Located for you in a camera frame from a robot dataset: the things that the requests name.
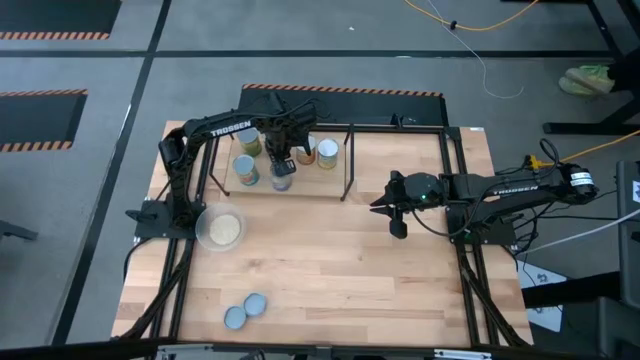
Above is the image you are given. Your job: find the white paper sheet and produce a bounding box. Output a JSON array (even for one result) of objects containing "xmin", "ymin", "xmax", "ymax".
[{"xmin": 517, "ymin": 272, "xmax": 569, "ymax": 334}]

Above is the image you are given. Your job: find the wooden shelf black frame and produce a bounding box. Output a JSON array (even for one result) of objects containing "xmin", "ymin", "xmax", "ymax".
[{"xmin": 207, "ymin": 123, "xmax": 356, "ymax": 203}]

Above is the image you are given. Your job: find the white hose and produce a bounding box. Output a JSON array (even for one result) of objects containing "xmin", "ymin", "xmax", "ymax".
[{"xmin": 519, "ymin": 206, "xmax": 640, "ymax": 257}]

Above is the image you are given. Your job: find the black floor beam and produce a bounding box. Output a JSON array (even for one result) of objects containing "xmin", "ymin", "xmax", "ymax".
[{"xmin": 522, "ymin": 271, "xmax": 621, "ymax": 310}]

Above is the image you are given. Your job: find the yellow floor cable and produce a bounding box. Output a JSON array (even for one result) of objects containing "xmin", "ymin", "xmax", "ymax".
[{"xmin": 403, "ymin": 0, "xmax": 541, "ymax": 33}]

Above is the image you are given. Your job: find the yellow green labelled can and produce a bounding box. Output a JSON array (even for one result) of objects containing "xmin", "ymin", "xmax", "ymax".
[{"xmin": 236, "ymin": 127, "xmax": 263, "ymax": 158}]

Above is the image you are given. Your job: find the yellow carrots can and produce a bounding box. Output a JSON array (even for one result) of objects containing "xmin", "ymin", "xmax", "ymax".
[{"xmin": 316, "ymin": 137, "xmax": 341, "ymax": 171}]

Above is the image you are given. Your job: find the rice heap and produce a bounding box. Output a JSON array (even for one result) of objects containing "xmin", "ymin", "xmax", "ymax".
[{"xmin": 208, "ymin": 213, "xmax": 242, "ymax": 246}]

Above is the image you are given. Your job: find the tomatoes can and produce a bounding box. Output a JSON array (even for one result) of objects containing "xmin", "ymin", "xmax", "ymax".
[{"xmin": 231, "ymin": 153, "xmax": 261, "ymax": 187}]

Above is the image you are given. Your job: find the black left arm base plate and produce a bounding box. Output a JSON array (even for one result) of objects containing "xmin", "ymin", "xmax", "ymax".
[{"xmin": 124, "ymin": 199, "xmax": 196, "ymax": 239}]

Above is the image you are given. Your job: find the red green beans can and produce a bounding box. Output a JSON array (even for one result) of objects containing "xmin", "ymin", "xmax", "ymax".
[{"xmin": 295, "ymin": 134, "xmax": 318, "ymax": 167}]

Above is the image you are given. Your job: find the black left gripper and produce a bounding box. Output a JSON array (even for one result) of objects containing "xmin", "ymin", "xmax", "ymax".
[{"xmin": 260, "ymin": 102, "xmax": 319, "ymax": 177}]

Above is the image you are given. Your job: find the black hazard striped floor mat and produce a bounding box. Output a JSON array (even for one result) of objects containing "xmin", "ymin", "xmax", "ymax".
[
  {"xmin": 0, "ymin": 0, "xmax": 123, "ymax": 41},
  {"xmin": 0, "ymin": 88, "xmax": 90, "ymax": 154},
  {"xmin": 238, "ymin": 83, "xmax": 450, "ymax": 127}
]

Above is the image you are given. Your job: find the translucent white bowl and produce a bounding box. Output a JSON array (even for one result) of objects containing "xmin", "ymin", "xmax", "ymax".
[{"xmin": 194, "ymin": 201, "xmax": 248, "ymax": 253}]

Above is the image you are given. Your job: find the black furniture foot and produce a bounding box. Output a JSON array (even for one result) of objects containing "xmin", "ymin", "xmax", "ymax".
[{"xmin": 0, "ymin": 219, "xmax": 40, "ymax": 242}]

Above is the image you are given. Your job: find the white floor cable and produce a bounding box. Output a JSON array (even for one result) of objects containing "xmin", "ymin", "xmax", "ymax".
[{"xmin": 428, "ymin": 0, "xmax": 525, "ymax": 100}]

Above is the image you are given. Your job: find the green yellow bag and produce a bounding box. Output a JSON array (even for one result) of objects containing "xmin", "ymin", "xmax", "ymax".
[{"xmin": 558, "ymin": 63, "xmax": 616, "ymax": 97}]

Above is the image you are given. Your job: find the black table leg frame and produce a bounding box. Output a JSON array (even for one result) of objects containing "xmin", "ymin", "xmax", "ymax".
[{"xmin": 542, "ymin": 0, "xmax": 640, "ymax": 136}]

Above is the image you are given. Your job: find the yellow extension cord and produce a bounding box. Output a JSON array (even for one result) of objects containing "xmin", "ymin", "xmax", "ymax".
[{"xmin": 524, "ymin": 128, "xmax": 640, "ymax": 173}]

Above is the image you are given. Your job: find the blue peas can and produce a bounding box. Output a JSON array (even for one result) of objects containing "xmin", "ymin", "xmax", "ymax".
[{"xmin": 271, "ymin": 168, "xmax": 294, "ymax": 193}]

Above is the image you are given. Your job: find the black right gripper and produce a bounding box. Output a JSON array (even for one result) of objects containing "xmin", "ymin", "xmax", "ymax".
[{"xmin": 370, "ymin": 169, "xmax": 409, "ymax": 240}]

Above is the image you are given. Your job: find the black metal rig frame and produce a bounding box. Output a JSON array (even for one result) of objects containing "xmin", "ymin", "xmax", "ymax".
[{"xmin": 112, "ymin": 123, "xmax": 534, "ymax": 351}]

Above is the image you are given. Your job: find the black box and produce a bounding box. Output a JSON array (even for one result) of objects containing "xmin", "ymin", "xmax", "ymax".
[{"xmin": 615, "ymin": 159, "xmax": 640, "ymax": 306}]

